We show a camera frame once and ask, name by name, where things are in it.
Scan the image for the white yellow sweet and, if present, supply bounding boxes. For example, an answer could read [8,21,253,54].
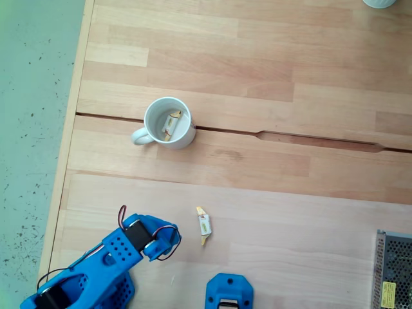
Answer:
[195,206,213,247]
[160,109,183,143]

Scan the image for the white round object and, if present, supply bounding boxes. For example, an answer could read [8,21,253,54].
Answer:
[362,0,398,10]

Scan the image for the thin servo cable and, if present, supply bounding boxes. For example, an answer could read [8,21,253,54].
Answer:
[36,249,108,290]
[153,224,182,262]
[118,205,129,230]

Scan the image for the light wooden base board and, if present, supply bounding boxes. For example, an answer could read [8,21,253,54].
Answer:
[52,173,412,309]

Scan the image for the metal mesh power supply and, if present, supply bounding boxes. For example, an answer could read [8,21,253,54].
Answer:
[371,229,412,309]

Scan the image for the blue post base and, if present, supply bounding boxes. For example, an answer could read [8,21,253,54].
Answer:
[205,272,255,309]

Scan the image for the white printed mug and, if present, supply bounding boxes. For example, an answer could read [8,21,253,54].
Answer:
[130,96,196,151]

